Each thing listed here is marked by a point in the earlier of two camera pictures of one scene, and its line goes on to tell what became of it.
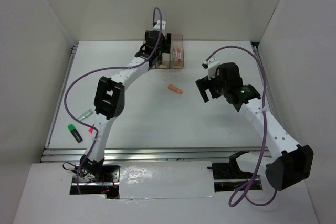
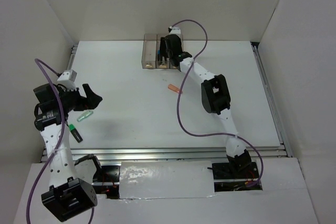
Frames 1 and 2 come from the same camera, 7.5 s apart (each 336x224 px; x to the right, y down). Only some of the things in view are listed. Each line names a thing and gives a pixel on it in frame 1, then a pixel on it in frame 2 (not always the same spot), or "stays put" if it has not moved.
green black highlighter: x=72 y=128 stays put
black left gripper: x=165 y=47 → x=93 y=99
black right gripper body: x=218 y=87 → x=164 y=52
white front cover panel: x=166 y=179 stays put
